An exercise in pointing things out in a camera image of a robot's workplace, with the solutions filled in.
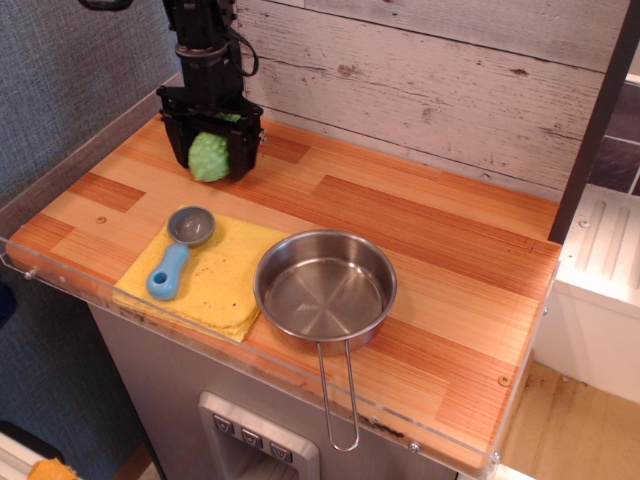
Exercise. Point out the stainless steel pan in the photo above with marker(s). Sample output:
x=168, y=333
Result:
x=329, y=290

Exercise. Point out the white toy sink unit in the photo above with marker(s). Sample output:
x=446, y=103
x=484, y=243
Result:
x=590, y=331

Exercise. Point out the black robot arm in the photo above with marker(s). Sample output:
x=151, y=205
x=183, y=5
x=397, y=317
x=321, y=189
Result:
x=204, y=24

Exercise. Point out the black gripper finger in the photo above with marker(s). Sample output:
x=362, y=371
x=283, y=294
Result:
x=181, y=135
x=242, y=147

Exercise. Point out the dark right upright post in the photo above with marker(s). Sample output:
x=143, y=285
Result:
x=614, y=79

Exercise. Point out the green bitter gourd toy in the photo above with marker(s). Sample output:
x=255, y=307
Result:
x=208, y=157

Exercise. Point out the orange object bottom left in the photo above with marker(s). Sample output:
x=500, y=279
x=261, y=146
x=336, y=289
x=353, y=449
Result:
x=51, y=469

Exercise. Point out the grey toy fridge cabinet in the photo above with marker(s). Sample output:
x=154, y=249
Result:
x=164, y=377

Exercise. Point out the blue grey toy spoon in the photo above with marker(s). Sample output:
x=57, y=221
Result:
x=188, y=227

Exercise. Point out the yellow folded cloth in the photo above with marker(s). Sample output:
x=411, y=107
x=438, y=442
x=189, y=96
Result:
x=216, y=286

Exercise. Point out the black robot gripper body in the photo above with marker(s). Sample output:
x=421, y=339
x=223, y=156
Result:
x=212, y=95

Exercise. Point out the silver dispenser panel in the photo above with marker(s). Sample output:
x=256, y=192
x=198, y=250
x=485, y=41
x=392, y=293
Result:
x=245, y=445

